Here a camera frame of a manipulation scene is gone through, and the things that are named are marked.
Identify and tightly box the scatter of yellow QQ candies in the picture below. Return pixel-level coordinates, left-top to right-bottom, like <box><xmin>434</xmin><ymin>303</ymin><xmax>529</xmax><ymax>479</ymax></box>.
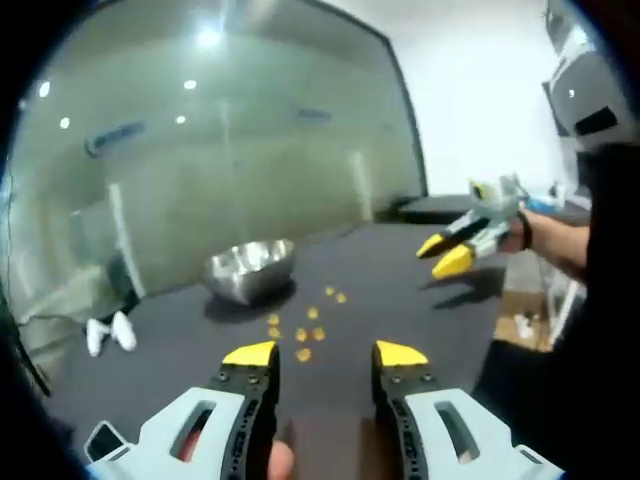
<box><xmin>266</xmin><ymin>285</ymin><xmax>349</xmax><ymax>363</ymax></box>

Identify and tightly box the stainless steel bowl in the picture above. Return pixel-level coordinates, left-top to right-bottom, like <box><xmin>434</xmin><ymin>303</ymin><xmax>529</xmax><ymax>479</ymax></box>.
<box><xmin>202</xmin><ymin>238</ymin><xmax>297</xmax><ymax>305</ymax></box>

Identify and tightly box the person's right hand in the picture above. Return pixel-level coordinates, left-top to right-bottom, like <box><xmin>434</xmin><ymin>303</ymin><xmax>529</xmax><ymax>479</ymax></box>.
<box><xmin>497</xmin><ymin>209</ymin><xmax>534</xmax><ymax>253</ymax></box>

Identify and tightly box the person's left hand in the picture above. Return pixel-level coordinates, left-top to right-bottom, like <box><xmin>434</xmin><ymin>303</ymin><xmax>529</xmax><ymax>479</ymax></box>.
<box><xmin>268</xmin><ymin>441</ymin><xmax>297</xmax><ymax>480</ymax></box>

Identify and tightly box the black side desk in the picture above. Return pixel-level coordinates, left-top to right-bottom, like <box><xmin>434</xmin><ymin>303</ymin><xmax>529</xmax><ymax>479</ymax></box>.
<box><xmin>394</xmin><ymin>193</ymin><xmax>592</xmax><ymax>227</ymax></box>

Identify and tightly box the dark grey table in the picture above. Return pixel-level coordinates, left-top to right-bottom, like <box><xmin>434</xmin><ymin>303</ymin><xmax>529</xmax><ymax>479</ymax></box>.
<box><xmin>44</xmin><ymin>221</ymin><xmax>509</xmax><ymax>480</ymax></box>

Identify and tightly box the light blue smartphone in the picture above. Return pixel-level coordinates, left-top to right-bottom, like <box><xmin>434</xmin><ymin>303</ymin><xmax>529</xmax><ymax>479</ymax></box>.
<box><xmin>83</xmin><ymin>421</ymin><xmax>130</xmax><ymax>462</ymax></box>

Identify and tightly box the white metal rack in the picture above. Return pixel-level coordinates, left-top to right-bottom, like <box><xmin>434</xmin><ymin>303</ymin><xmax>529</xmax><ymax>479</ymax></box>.
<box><xmin>538</xmin><ymin>249</ymin><xmax>587</xmax><ymax>352</ymax></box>

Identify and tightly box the white rounded object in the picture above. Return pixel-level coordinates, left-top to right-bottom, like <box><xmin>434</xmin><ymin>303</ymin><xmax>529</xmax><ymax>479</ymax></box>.
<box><xmin>110</xmin><ymin>311</ymin><xmax>139</xmax><ymax>353</ymax></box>
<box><xmin>86</xmin><ymin>317</ymin><xmax>112</xmax><ymax>358</ymax></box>

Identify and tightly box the person's black shirt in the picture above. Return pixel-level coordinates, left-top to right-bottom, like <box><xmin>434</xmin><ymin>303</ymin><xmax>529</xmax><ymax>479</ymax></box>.
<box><xmin>574</xmin><ymin>142</ymin><xmax>640</xmax><ymax>391</ymax></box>

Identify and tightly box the grey white chest device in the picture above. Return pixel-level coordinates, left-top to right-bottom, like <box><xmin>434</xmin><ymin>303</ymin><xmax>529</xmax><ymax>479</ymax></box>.
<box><xmin>542</xmin><ymin>47</ymin><xmax>640</xmax><ymax>151</ymax></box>

